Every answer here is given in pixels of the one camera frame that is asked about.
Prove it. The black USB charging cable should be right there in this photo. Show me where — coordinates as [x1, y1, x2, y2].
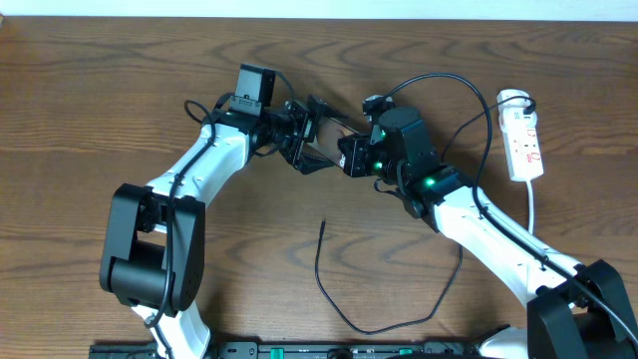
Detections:
[314, 95, 537, 336]

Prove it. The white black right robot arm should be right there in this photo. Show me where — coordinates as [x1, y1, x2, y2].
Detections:
[312, 108, 637, 358]

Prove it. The white power strip cord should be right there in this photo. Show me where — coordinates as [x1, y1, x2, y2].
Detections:
[525, 179, 535, 235]

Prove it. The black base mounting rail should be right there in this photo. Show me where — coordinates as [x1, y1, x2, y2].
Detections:
[89, 340, 482, 359]

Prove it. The white power strip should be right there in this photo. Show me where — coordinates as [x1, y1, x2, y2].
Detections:
[496, 89, 544, 182]

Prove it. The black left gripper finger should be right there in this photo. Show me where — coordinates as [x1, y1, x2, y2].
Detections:
[297, 153, 334, 175]
[307, 95, 348, 119]

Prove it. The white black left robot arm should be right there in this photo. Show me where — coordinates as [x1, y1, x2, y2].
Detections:
[99, 93, 346, 358]

